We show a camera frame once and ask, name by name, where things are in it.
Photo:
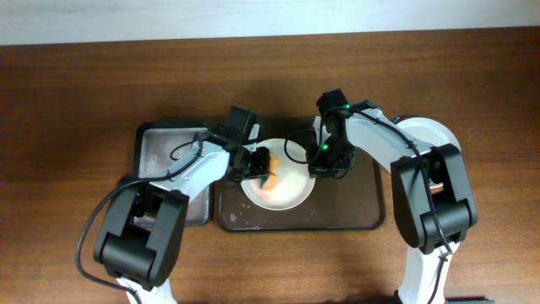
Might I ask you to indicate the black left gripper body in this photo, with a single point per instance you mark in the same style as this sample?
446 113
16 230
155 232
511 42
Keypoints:
257 165

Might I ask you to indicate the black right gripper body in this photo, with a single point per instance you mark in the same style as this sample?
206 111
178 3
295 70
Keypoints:
327 167

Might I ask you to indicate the orange green sponge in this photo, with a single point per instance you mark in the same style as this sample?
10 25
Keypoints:
272 173

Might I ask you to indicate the cream plate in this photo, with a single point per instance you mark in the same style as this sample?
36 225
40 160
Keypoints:
291 186

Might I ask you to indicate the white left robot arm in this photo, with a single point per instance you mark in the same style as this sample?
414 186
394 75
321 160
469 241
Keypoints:
140 237

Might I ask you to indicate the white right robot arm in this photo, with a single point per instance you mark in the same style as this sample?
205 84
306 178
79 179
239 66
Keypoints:
432 198

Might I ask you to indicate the dark brown serving tray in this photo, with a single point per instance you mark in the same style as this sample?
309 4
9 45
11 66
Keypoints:
353 203

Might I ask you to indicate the small metal tray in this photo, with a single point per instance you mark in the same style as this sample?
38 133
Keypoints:
154 142

